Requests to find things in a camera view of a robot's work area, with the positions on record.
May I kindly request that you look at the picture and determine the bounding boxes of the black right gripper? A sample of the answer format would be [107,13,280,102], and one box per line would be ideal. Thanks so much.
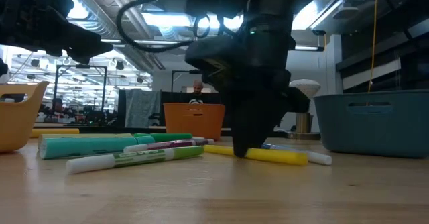
[184,15,311,159]

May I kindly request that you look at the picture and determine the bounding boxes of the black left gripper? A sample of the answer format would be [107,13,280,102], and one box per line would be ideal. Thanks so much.
[0,0,114,66]

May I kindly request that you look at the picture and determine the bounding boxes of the yellow slim highlighter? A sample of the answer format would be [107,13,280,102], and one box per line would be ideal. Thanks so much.
[203,144,309,166]

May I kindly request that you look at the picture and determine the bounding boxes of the blue and white Expo marker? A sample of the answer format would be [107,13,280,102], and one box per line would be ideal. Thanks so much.
[260,142,333,166]

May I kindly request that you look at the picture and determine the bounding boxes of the light green Sharpie highlighter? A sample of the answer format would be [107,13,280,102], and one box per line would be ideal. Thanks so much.
[37,133,133,141]

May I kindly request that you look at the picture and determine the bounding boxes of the pink thin marker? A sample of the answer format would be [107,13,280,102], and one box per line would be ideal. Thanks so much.
[123,139,198,154]

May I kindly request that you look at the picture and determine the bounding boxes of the teal thick highlighter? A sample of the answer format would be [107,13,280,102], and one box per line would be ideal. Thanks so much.
[39,135,156,160]

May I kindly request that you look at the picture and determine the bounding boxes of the green and white thin marker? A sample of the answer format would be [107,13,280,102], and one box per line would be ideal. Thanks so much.
[66,146,205,175]

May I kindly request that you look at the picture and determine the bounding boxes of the orange plastic bin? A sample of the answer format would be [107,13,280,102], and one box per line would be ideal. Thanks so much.
[163,103,226,142]

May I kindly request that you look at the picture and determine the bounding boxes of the white mushroom table lamp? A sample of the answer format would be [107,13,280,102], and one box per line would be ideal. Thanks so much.
[288,79,322,141]

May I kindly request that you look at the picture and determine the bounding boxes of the person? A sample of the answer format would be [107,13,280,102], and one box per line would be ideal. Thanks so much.
[186,79,208,105]

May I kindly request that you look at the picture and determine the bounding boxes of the black room partition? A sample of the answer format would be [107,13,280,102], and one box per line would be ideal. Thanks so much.
[117,89,232,131]

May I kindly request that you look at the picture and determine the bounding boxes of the green Sharpie marker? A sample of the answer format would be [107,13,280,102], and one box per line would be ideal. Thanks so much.
[133,132,193,143]

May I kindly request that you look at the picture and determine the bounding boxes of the long ceiling light strip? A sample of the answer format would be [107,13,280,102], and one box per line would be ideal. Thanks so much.
[294,44,325,52]

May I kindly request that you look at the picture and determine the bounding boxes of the grey hanging cloth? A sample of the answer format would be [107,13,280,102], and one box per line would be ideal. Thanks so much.
[124,89,162,129]

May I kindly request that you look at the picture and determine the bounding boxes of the yellow plastic bin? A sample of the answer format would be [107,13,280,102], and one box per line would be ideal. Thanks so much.
[0,80,50,154]

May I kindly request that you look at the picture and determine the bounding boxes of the teal plastic bin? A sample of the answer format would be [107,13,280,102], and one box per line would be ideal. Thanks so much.
[314,89,429,159]

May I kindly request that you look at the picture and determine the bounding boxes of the black gantry frame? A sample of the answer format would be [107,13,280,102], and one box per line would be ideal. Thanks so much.
[53,64,108,113]

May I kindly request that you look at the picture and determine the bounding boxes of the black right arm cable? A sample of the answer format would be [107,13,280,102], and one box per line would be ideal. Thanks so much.
[115,0,245,54]

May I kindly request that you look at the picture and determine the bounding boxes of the black stand frame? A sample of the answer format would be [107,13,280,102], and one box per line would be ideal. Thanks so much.
[170,70,202,94]

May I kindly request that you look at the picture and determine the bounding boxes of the black aluminium table frame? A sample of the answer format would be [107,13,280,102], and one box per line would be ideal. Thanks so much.
[32,125,351,140]

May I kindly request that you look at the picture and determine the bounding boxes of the yellow extension cable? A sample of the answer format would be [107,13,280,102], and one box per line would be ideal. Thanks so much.
[367,0,379,94]

